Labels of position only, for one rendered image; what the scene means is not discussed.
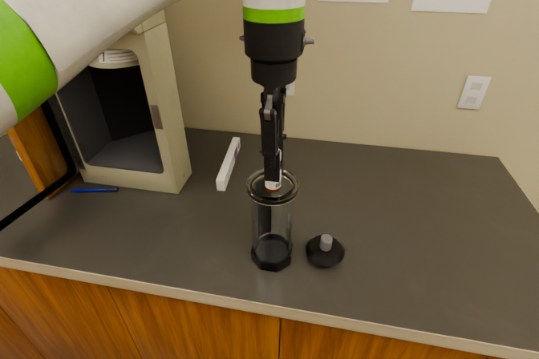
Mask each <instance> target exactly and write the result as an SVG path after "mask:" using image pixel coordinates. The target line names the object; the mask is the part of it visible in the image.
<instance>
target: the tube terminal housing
mask: <svg viewBox="0 0 539 359"><path fill-rule="evenodd" d="M141 25H142V29H143V32H142V33H141V34H126V35H124V36H123V37H122V38H120V39H119V40H118V41H117V42H115V43H114V44H112V45H111V46H110V47H109V49H124V50H132V51H133V52H134V53H135V54H136V56H137V58H138V60H139V64H140V70H141V74H142V78H143V81H144V87H145V91H146V95H147V98H148V105H149V108H150V104H151V105H158V108H159V112H160V119H161V122H162V127H163V130H161V129H155V125H154V122H153V117H152V122H153V126H154V129H155V133H156V139H157V143H158V147H159V150H160V157H161V160H162V164H163V167H164V171H163V173H161V174H157V173H151V172H143V171H131V170H124V169H117V168H110V167H97V166H91V165H88V164H87V163H85V161H84V160H83V157H82V155H81V152H80V150H79V147H78V144H77V143H76V140H75V137H74V135H73V132H72V130H71V127H70V124H69V123H68V120H67V117H66V115H65V112H64V110H63V107H62V104H61V102H60V100H59V97H58V95H57V92H56V93H55V95H56V97H57V100H58V101H59V105H60V107H61V109H62V112H63V115H64V117H65V120H66V121H67V125H68V127H69V129H70V132H71V134H72V137H73V139H74V141H75V145H76V147H77V149H78V151H79V154H80V157H81V159H82V161H83V165H84V167H85V169H86V170H85V169H79V171H80V173H81V175H82V177H83V180H84V182H88V183H94V184H106V185H112V186H119V187H125V188H137V189H144V190H149V191H156V192H168V193H174V194H179V192H180V190H181V189H182V187H183V186H184V184H185V183H186V181H187V180H188V178H189V177H190V175H191V174H192V169H191V164H190V159H189V154H188V145H187V141H186V136H185V131H184V122H183V117H182V113H181V108H180V99H179V94H178V90H177V85H176V76H175V71H174V66H173V61H172V52H171V47H170V42H169V37H168V29H167V24H166V20H165V15H164V10H161V11H160V12H158V13H156V14H154V15H153V16H152V17H150V18H148V19H147V20H145V21H144V22H142V23H141ZM150 112H151V108H150ZM151 116H152V112H151Z"/></svg>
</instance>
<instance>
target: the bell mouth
mask: <svg viewBox="0 0 539 359"><path fill-rule="evenodd" d="M138 65H140V64H139V60H138V58H137V56H136V54H135V53H134V52H133V51H132V50H124V49H109V48H107V49H106V50H105V51H104V52H103V53H102V54H101V55H100V56H99V57H97V58H96V59H95V60H94V61H93V62H92V63H90V64H89V66H91V67H96V68H103V69H116V68H125V67H133V66H138Z"/></svg>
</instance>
